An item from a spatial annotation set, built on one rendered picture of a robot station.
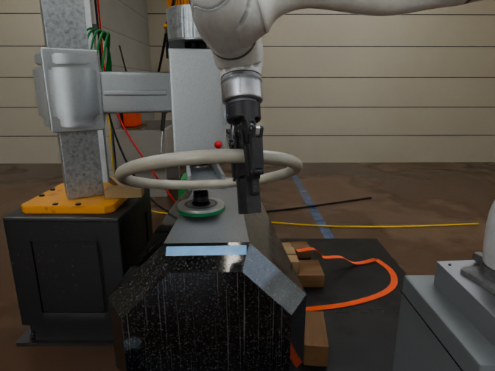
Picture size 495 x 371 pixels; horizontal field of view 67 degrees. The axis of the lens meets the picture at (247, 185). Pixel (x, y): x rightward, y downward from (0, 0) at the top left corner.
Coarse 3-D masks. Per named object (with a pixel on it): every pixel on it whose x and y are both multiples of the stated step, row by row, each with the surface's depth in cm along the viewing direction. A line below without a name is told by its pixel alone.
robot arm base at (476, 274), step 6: (474, 252) 109; (480, 252) 109; (474, 258) 109; (480, 258) 106; (480, 264) 101; (462, 270) 103; (468, 270) 102; (474, 270) 102; (480, 270) 100; (486, 270) 97; (492, 270) 95; (468, 276) 102; (474, 276) 100; (480, 276) 99; (486, 276) 97; (492, 276) 95; (480, 282) 98; (486, 282) 96; (492, 282) 95; (486, 288) 96; (492, 288) 94
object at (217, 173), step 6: (186, 168) 133; (192, 168) 154; (198, 168) 154; (204, 168) 154; (210, 168) 154; (216, 168) 140; (192, 174) 142; (198, 174) 142; (204, 174) 142; (210, 174) 142; (216, 174) 141; (222, 174) 122
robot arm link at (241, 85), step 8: (232, 72) 77; (240, 72) 76; (248, 72) 77; (224, 80) 78; (232, 80) 77; (240, 80) 76; (248, 80) 77; (256, 80) 78; (224, 88) 78; (232, 88) 77; (240, 88) 76; (248, 88) 76; (256, 88) 77; (224, 96) 78; (232, 96) 77; (240, 96) 77; (248, 96) 77; (256, 96) 78; (224, 104) 81
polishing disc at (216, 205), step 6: (192, 198) 178; (210, 198) 178; (216, 198) 178; (180, 204) 169; (186, 204) 169; (210, 204) 169; (216, 204) 169; (222, 204) 169; (180, 210) 164; (186, 210) 161; (192, 210) 161; (198, 210) 161; (204, 210) 161; (210, 210) 161; (216, 210) 163
